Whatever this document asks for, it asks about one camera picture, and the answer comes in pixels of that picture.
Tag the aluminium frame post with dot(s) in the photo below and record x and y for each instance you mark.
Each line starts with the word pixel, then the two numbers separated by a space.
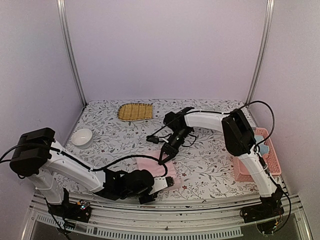
pixel 262 49
pixel 61 8

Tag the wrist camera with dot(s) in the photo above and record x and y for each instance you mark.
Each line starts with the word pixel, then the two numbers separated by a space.
pixel 161 183
pixel 155 139

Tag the blue rolled towel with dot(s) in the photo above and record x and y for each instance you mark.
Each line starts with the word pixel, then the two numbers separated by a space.
pixel 262 147

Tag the right aluminium frame post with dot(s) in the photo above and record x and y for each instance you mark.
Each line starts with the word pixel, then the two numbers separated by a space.
pixel 262 49

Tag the pink towel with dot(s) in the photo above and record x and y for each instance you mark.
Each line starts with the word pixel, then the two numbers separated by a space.
pixel 157 170

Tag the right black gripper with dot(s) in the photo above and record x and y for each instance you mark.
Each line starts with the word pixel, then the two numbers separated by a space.
pixel 169 149

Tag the left aluminium frame post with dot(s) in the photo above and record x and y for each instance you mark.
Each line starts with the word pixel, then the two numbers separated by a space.
pixel 61 8

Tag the aluminium front rail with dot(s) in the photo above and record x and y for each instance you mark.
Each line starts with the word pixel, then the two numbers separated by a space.
pixel 204 219

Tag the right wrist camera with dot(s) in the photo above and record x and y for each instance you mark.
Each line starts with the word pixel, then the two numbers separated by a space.
pixel 155 139

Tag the woven bamboo tray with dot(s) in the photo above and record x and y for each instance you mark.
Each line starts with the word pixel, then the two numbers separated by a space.
pixel 131 112

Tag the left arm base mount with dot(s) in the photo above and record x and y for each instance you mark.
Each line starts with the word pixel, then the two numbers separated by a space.
pixel 72 212

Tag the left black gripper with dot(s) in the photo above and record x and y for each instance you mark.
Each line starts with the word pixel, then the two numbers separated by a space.
pixel 145 201

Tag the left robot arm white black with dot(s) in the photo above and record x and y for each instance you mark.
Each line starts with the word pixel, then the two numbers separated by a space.
pixel 38 155

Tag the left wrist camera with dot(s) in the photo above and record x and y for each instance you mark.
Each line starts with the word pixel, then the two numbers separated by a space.
pixel 161 183

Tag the pink plastic basket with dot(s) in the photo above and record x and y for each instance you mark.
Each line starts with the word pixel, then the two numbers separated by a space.
pixel 241 173

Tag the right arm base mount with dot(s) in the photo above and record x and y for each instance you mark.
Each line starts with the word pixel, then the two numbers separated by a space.
pixel 260 212

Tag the white ceramic bowl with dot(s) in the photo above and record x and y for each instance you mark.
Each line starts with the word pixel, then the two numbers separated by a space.
pixel 82 138

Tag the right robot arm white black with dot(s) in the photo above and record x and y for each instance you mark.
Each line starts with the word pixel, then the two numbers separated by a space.
pixel 239 140

